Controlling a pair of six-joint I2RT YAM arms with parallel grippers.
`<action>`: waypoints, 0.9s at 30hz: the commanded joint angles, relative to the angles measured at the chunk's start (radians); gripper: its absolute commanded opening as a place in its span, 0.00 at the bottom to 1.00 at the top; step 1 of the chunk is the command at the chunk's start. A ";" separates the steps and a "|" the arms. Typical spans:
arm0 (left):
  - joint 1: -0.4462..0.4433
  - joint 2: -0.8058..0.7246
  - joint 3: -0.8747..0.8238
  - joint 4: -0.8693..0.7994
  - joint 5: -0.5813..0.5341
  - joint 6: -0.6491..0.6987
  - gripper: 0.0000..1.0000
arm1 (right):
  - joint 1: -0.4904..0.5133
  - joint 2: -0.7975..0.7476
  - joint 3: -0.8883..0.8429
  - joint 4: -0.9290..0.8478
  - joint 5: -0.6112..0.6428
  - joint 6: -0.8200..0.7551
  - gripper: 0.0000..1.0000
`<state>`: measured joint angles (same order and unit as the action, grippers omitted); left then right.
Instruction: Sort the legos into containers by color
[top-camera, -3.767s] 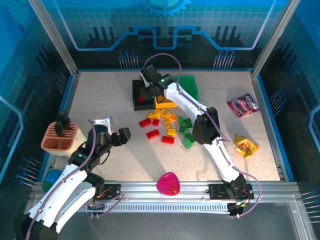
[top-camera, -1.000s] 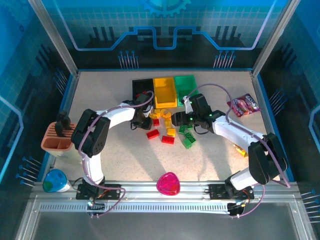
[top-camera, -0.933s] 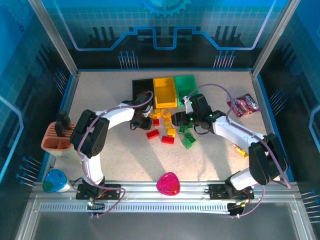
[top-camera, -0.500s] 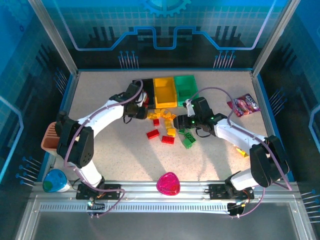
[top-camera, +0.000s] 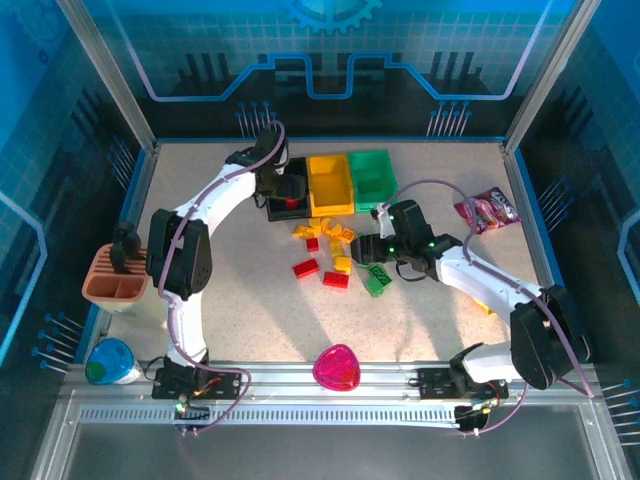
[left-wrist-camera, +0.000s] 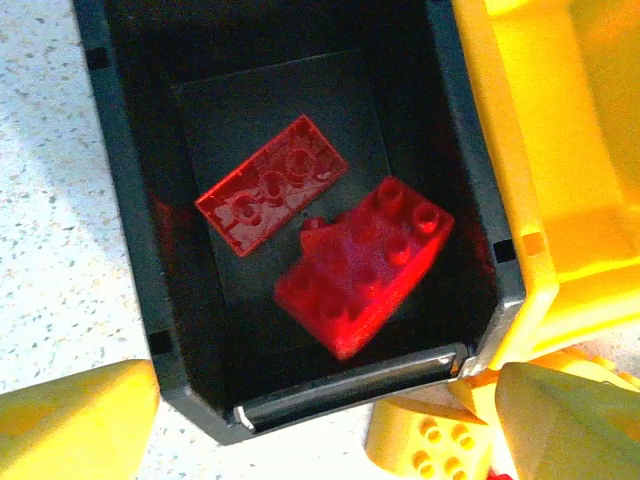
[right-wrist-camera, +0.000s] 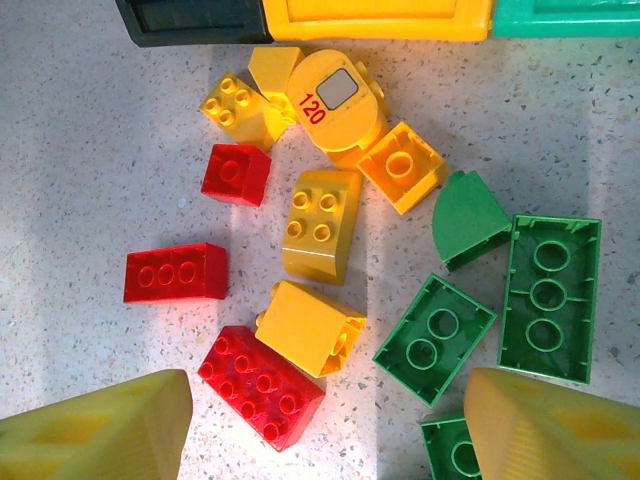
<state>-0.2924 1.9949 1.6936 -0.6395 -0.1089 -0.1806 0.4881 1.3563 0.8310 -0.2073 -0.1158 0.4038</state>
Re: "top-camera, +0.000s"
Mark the black plastic bin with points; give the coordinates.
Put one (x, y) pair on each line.
(295, 215)

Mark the aluminium front rail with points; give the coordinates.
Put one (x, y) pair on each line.
(280, 375)

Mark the green plastic bin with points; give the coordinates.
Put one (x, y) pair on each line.
(362, 205)

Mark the terracotta and cream knife block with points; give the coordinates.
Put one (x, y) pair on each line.
(107, 287)

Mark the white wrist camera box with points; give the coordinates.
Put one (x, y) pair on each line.
(384, 220)
(283, 159)

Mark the aluminium frame post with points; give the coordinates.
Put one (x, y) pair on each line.
(111, 75)
(549, 75)

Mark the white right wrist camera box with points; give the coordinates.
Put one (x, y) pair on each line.
(384, 220)

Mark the grey metal front plate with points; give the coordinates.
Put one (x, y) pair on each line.
(325, 455)

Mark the blue circuit print backdrop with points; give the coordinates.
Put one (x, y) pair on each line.
(320, 115)

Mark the yellow arch lego piece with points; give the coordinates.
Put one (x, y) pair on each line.
(330, 226)

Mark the purple candy bag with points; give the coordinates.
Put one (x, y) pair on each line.
(487, 210)

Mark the aluminium side rail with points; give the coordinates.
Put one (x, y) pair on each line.
(517, 180)
(145, 175)

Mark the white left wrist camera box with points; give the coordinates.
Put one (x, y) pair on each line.
(283, 159)

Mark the yellow plastic bin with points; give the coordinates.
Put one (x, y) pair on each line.
(327, 192)

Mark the pink translucent heart container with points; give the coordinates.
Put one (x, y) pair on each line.
(337, 372)

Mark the small red lego brick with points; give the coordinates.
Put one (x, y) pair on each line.
(313, 244)

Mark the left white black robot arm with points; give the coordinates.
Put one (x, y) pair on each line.
(220, 200)

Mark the yellow candy bag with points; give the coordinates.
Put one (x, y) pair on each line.
(487, 307)

